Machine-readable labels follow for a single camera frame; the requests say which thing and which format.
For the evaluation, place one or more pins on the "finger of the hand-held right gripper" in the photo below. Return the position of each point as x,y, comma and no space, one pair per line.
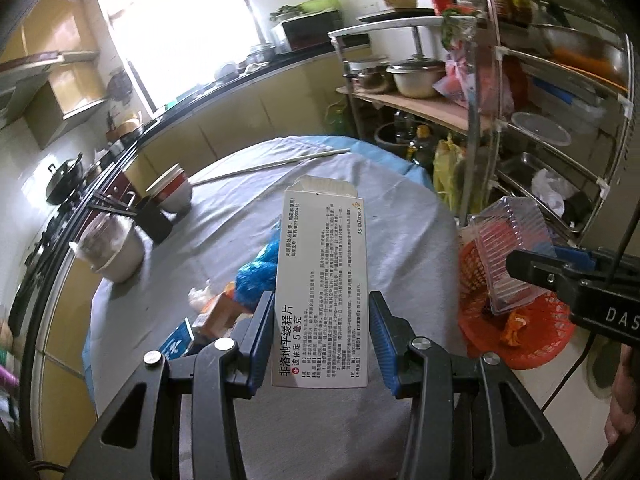
537,266

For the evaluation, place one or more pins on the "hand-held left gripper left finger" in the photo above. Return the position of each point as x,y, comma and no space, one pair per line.
263,345

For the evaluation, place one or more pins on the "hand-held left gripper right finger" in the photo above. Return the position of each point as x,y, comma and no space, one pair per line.
382,347

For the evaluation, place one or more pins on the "clear plastic container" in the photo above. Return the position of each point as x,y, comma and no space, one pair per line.
510,242

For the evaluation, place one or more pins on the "red plastic basket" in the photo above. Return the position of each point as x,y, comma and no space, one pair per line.
477,285

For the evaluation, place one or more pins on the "blue plastic bag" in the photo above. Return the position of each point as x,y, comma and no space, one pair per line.
255,272

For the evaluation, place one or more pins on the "white plastic bag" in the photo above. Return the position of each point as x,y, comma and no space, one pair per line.
547,190
200,296

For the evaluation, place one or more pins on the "white medicine box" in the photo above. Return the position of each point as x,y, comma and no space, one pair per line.
320,285

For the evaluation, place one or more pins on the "person's right hand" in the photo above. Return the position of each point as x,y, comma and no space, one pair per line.
624,400

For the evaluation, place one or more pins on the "small orange box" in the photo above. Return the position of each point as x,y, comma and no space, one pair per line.
223,312

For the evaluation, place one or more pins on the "orange snack wrapper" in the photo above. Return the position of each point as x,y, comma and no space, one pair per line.
515,327

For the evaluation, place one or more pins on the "small blue box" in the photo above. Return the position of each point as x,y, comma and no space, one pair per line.
176,344

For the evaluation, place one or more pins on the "grey tablecloth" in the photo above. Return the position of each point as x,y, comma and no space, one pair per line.
225,240

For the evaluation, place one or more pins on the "yellow plastic bag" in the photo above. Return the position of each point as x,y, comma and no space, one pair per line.
446,170

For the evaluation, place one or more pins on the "round clear food container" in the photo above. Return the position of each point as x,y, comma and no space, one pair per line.
540,130

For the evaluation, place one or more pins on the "black chopstick holder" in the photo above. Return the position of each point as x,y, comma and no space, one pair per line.
156,222

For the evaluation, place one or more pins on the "plastic covered bowl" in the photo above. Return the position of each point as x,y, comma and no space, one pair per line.
110,250

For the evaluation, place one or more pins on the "long white stick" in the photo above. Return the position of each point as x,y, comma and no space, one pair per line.
280,162

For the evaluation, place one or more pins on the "steel dish rack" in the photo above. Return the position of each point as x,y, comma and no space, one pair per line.
575,85

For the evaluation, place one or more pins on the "blue table cover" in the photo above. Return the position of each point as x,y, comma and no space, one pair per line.
387,155

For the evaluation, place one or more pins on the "clear plastic jug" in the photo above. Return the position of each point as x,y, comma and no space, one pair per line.
402,125

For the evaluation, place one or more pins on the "pink plastic bag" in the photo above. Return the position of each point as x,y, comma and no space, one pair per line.
462,77

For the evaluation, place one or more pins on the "bundle of black chopsticks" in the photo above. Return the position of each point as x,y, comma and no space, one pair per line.
112,205

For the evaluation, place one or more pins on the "large steel pot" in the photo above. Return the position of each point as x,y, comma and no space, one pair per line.
415,77

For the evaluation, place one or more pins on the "green plastic jug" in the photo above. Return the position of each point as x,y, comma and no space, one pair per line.
336,122

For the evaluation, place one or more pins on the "yellow kitchen base cabinets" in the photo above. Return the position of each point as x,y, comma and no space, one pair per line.
260,115

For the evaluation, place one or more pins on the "black gas stove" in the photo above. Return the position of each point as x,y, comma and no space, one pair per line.
47,240

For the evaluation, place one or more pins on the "small steel pot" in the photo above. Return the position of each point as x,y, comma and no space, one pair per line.
374,79

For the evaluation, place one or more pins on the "bag of green vegetables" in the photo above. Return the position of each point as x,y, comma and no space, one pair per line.
457,22

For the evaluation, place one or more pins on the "pink plastic item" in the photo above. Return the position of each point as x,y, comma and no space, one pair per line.
6,372

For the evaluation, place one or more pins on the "black wok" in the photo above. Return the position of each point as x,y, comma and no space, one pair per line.
65,176

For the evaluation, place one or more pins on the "white dishes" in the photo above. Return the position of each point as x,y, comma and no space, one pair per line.
227,70

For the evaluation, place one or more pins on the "red cup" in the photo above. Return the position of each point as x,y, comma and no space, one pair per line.
440,2

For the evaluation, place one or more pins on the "black induction cooker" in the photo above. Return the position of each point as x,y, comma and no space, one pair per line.
400,14

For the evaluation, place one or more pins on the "grey metal pot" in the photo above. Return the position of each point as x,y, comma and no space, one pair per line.
261,52

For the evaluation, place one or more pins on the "hanging metal strainer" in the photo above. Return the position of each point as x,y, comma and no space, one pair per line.
120,85

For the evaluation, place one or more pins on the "metal shelf rack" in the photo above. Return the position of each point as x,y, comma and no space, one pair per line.
350,34

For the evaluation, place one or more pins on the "black microwave oven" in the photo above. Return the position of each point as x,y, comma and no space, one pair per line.
310,32

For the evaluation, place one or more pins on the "window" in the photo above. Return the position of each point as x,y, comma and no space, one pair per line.
185,25

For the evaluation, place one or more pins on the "green leafy vegetables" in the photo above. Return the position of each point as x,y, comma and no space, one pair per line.
285,11

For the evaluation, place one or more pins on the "green plastic basin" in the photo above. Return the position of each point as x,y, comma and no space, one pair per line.
317,5

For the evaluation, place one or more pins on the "range hood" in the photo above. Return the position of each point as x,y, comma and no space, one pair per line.
25,72

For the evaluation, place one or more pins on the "yellow wall cabinet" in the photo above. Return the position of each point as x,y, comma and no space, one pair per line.
65,85

